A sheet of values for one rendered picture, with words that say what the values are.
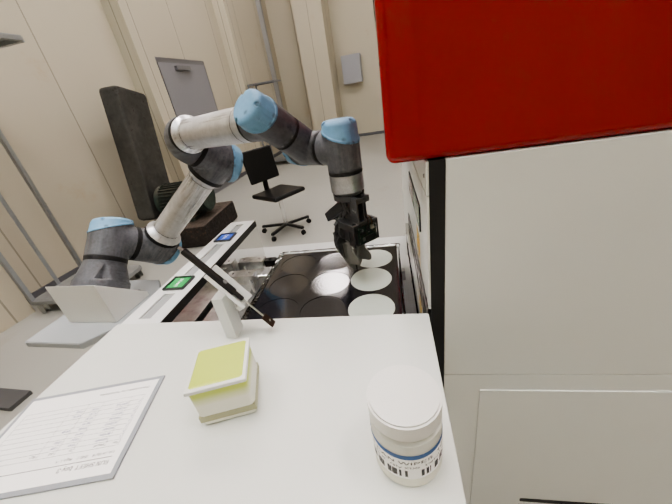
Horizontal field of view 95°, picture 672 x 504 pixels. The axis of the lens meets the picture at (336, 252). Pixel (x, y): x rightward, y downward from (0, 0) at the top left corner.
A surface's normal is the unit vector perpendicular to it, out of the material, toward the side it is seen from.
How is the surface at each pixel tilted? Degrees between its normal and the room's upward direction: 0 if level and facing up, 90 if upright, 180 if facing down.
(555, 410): 90
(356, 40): 90
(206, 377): 0
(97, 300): 90
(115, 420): 0
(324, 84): 90
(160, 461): 0
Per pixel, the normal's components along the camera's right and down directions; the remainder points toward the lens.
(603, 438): -0.13, 0.48
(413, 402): -0.15, -0.88
